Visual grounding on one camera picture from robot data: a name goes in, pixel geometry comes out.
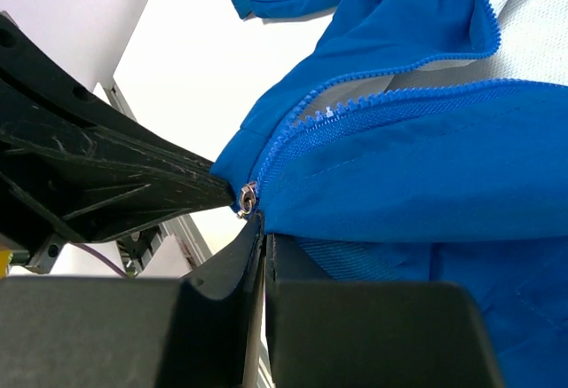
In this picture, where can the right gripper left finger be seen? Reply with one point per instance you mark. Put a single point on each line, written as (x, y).
(202, 330)

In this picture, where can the silver zipper slider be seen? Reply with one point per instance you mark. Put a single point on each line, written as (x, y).
(247, 200)

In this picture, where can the aluminium table front rail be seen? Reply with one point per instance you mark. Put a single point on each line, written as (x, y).
(183, 228)

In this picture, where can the blue white red jacket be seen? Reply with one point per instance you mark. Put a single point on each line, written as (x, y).
(426, 141)

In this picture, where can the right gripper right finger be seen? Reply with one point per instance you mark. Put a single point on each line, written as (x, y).
(326, 333)

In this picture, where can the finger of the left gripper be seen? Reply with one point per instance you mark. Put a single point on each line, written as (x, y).
(74, 167)

